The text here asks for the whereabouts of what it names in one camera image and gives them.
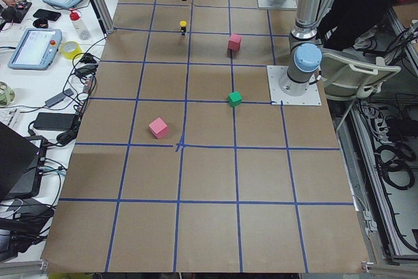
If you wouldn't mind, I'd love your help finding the yellow push button switch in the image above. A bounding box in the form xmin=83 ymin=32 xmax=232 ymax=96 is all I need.
xmin=179 ymin=20 xmax=187 ymax=36

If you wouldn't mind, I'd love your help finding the pink cube centre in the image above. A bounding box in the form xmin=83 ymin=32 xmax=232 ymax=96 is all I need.
xmin=227 ymin=33 xmax=242 ymax=52

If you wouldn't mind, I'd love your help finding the pink cube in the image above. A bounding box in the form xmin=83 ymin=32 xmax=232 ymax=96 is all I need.
xmin=148 ymin=117 xmax=169 ymax=139
xmin=227 ymin=33 xmax=242 ymax=52

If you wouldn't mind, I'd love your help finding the red cap squeeze bottle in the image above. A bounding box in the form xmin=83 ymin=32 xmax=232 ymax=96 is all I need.
xmin=69 ymin=10 xmax=91 ymax=41

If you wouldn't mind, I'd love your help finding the green cube near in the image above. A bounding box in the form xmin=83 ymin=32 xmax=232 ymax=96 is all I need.
xmin=227 ymin=91 xmax=242 ymax=108

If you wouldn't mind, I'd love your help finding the yellow tape roll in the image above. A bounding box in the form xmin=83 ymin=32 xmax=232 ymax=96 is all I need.
xmin=59 ymin=41 xmax=83 ymax=60

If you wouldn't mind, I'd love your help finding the pink cube far left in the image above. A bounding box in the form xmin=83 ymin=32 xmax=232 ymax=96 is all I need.
xmin=148 ymin=117 xmax=169 ymax=139

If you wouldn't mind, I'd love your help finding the black smartphone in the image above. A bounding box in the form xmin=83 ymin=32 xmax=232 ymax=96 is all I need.
xmin=33 ymin=8 xmax=61 ymax=22

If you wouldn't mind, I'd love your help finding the teach pendant near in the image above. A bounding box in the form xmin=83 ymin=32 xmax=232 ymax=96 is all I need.
xmin=8 ymin=28 xmax=62 ymax=71

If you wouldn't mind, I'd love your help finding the person in red hoodie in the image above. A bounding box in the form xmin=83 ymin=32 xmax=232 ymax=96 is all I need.
xmin=315 ymin=0 xmax=418 ymax=53

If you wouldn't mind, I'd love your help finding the office chair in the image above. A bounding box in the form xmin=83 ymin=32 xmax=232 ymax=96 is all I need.
xmin=321 ymin=48 xmax=401 ymax=101

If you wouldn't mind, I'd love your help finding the black power adapter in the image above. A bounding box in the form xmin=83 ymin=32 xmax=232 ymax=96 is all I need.
xmin=33 ymin=112 xmax=75 ymax=131

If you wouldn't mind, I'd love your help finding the black laptop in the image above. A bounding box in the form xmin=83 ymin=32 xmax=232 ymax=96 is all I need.
xmin=1 ymin=123 xmax=46 ymax=201

